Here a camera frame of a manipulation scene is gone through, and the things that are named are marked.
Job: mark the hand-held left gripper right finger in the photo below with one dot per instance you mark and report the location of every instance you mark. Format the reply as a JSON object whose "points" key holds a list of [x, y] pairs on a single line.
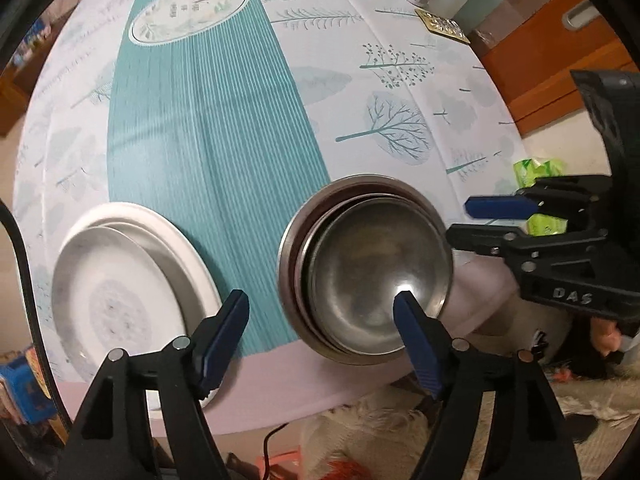
{"points": [[415, 340]]}

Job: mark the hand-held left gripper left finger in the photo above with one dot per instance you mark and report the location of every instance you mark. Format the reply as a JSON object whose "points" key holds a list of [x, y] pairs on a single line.
{"points": [[225, 330]]}

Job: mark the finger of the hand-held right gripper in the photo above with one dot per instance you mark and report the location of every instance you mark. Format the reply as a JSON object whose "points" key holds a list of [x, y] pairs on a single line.
{"points": [[482, 239], [500, 206]]}

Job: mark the small steel bowl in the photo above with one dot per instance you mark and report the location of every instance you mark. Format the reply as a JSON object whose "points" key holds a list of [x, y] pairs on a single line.
{"points": [[375, 270]]}

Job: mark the pink steel-lined bowl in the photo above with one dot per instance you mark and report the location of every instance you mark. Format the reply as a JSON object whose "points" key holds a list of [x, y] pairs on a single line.
{"points": [[286, 270]]}

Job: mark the teal steel-lined bowl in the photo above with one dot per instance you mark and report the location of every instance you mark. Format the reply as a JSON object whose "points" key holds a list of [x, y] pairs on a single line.
{"points": [[302, 270]]}

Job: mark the plain white plate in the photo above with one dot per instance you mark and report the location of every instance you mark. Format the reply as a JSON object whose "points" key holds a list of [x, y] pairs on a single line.
{"points": [[175, 245]]}

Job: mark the white plate with grey print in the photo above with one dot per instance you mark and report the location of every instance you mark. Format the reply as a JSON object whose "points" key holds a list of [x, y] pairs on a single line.
{"points": [[115, 305]]}

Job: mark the person's right hand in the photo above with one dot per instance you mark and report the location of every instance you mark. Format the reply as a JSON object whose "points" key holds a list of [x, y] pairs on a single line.
{"points": [[607, 337]]}

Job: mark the green tissue packet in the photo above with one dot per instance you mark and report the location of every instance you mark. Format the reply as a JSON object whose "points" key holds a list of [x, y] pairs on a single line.
{"points": [[537, 170]]}

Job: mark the cream fluffy garment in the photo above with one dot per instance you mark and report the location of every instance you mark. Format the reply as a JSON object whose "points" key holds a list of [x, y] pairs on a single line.
{"points": [[360, 425]]}

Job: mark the orange wooden cabinet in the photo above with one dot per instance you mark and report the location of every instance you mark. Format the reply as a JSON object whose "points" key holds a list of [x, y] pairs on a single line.
{"points": [[550, 70]]}

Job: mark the gold blister pack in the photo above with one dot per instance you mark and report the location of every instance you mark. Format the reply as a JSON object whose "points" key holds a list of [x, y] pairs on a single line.
{"points": [[442, 26]]}

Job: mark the tree print tablecloth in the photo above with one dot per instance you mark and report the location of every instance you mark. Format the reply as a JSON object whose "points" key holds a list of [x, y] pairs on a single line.
{"points": [[210, 135]]}

